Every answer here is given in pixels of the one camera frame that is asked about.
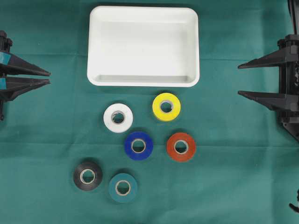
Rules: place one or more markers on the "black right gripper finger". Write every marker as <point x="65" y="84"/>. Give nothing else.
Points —
<point x="274" y="101"/>
<point x="274" y="59"/>

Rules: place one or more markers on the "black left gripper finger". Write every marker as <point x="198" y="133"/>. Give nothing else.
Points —
<point x="12" y="87"/>
<point x="13" y="65"/>

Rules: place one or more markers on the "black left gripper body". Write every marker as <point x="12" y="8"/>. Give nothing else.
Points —
<point x="5" y="44"/>

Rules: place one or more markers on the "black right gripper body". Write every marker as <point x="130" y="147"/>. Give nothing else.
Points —
<point x="289" y="84"/>

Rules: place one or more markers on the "white tape roll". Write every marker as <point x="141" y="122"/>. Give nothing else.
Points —
<point x="118" y="118"/>

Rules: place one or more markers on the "yellow tape roll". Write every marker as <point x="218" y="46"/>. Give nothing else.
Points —
<point x="166" y="107"/>

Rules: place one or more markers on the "red tape roll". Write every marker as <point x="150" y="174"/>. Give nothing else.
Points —
<point x="181" y="147"/>

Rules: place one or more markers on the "green tape roll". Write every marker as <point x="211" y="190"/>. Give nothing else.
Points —
<point x="123" y="188"/>

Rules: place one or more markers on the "white rectangular plastic case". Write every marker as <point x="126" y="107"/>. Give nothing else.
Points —
<point x="143" y="46"/>

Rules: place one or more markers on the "black tape roll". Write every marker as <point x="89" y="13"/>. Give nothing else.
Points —
<point x="88" y="175"/>

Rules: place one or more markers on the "blue tape roll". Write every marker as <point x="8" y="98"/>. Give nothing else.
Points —
<point x="138" y="146"/>

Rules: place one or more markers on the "green table cloth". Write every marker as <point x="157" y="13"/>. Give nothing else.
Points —
<point x="246" y="166"/>

